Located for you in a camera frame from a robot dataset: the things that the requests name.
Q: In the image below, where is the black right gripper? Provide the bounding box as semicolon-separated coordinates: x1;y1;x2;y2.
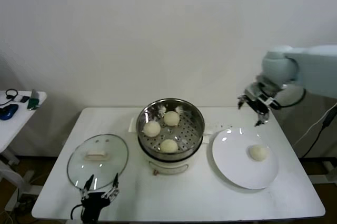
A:
236;83;271;128

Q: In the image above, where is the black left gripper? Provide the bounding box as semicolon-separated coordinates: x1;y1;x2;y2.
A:
80;172;121;222

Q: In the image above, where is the glass pot lid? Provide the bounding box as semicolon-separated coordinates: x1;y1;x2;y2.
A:
67;133;130;190

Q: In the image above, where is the white steamed baozi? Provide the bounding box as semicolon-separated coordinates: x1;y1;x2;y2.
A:
249;144;269;162
160;139;179;154
143;121;161;138
164;111;181;126

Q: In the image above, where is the stainless steel steamer basket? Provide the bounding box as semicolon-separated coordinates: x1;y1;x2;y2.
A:
136;98;205;160

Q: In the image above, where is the white round plate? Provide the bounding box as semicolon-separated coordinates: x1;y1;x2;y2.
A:
212;128;279;190

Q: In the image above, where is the cream electric cooking pot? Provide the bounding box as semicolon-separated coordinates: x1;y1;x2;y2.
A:
128;117;213;176

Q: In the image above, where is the white side table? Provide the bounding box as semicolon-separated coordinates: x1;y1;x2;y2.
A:
0;90;48;167

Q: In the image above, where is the green grey tool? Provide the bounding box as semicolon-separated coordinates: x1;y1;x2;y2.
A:
28;89;41;111

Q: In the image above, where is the blue handheld device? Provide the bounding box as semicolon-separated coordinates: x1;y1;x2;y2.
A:
0;104;19;121

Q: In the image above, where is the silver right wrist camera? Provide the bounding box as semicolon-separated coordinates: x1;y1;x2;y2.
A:
260;93;281;110

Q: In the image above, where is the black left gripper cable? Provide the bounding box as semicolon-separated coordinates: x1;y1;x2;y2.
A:
71;204;85;221

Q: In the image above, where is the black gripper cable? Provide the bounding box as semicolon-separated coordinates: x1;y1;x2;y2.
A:
71;204;85;221
276;88;308;109

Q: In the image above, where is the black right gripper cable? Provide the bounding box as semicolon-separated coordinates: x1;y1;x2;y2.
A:
276;88;308;109

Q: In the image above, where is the white power cable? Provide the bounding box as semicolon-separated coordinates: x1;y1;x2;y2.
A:
293;102;337;147

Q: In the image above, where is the black adapter cable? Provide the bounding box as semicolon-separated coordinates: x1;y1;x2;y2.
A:
301;108;337;159

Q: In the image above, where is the black headset cable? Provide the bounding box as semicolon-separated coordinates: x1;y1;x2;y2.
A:
0;89;19;106

